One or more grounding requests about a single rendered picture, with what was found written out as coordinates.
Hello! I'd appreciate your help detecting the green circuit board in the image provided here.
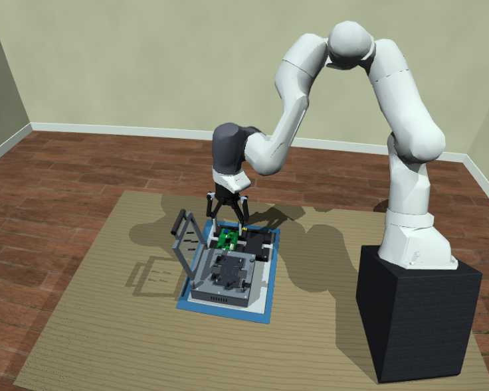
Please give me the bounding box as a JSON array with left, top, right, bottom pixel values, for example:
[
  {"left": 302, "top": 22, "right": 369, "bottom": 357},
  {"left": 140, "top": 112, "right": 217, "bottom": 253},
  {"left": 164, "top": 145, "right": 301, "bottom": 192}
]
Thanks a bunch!
[{"left": 215, "top": 228, "right": 239, "bottom": 251}]

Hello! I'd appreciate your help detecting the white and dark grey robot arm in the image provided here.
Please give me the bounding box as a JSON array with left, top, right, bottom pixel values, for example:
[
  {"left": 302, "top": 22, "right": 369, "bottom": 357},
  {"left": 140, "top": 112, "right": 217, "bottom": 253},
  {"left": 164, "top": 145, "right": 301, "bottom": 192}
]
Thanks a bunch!
[{"left": 212, "top": 21, "right": 458, "bottom": 270}]

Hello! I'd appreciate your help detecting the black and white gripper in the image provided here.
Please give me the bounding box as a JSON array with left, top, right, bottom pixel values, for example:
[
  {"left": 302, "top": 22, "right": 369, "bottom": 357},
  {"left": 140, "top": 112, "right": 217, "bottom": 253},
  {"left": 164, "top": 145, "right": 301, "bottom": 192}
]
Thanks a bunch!
[{"left": 206, "top": 183, "right": 249, "bottom": 236}]

